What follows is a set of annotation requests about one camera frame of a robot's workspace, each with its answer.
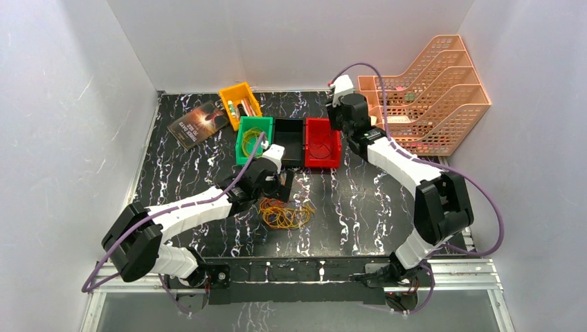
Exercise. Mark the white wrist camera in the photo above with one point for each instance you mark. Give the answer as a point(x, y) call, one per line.
point(340, 87)
point(275, 154)

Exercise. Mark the dark paperback book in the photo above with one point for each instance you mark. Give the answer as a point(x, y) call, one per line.
point(198, 125)

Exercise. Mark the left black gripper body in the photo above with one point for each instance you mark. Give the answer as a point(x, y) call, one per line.
point(284, 185)

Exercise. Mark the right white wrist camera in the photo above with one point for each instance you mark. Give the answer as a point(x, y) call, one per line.
point(340, 87)

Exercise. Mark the yellow plastic bin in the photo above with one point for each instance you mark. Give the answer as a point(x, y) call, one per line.
point(238, 92)

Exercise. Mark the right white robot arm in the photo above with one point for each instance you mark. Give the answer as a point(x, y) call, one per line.
point(442, 207)

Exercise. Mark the black plastic bin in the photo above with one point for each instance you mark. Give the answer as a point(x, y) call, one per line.
point(290, 134)

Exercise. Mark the peach plastic file rack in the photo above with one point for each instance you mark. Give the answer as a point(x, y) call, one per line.
point(434, 104)

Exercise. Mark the red plastic bin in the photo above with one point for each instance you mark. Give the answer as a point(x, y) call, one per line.
point(322, 144)

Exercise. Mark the green plastic bin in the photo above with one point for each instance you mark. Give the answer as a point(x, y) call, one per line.
point(249, 132)

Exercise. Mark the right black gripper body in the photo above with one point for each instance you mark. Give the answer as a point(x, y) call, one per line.
point(335, 116)

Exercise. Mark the markers in yellow bin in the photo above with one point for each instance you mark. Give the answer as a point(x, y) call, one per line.
point(241, 108)

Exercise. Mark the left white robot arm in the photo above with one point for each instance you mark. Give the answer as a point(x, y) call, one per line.
point(136, 242)

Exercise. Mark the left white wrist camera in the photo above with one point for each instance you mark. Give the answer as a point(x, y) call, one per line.
point(275, 154)

